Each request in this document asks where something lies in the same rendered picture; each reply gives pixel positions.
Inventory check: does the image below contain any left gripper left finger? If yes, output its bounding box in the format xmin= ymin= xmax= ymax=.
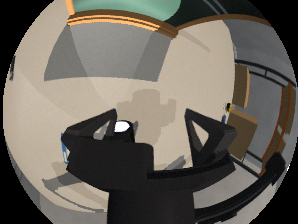
xmin=65 ymin=108 xmax=117 ymax=141

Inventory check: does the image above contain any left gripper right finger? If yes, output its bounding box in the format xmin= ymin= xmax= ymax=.
xmin=185 ymin=108 xmax=238 ymax=167

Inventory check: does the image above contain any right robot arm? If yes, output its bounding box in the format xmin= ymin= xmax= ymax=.
xmin=194 ymin=152 xmax=286 ymax=224

